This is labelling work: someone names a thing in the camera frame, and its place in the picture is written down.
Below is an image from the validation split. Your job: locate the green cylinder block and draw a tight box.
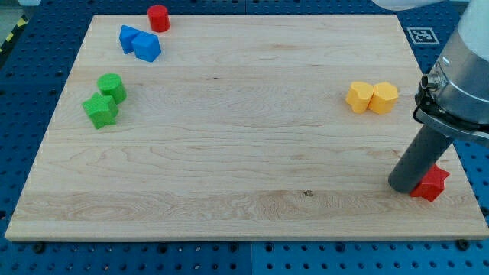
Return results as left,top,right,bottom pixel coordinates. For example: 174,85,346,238
96,73,127,104

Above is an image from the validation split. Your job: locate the green star block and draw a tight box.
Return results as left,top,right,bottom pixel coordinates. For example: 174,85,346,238
82,93,118,129

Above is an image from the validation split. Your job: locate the blue cube block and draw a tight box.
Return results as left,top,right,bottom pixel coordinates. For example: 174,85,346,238
131,31,161,62

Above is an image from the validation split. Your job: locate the wooden board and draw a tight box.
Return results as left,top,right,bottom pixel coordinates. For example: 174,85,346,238
5,15,488,242

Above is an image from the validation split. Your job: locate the red cylinder block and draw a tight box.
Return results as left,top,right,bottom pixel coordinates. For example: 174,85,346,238
147,5,170,32

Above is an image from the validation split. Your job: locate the blue angular block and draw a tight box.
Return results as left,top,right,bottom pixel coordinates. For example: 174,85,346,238
119,25,140,54

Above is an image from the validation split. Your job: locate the yellow heart block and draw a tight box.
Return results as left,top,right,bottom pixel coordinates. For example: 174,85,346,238
345,81,374,114

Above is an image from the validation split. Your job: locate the fiducial marker tag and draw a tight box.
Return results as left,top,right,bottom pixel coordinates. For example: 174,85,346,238
407,27,439,45

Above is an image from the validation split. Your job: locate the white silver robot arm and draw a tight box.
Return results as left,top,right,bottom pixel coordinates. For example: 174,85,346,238
388,0,488,193

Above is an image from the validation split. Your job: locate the red star block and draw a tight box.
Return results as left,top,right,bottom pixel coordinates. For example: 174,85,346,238
410,164,450,202

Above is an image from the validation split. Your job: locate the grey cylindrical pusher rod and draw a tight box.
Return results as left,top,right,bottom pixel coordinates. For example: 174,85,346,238
388,125,453,193

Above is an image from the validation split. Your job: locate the yellow hexagon block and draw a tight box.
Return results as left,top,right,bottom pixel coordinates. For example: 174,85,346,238
368,82,398,115

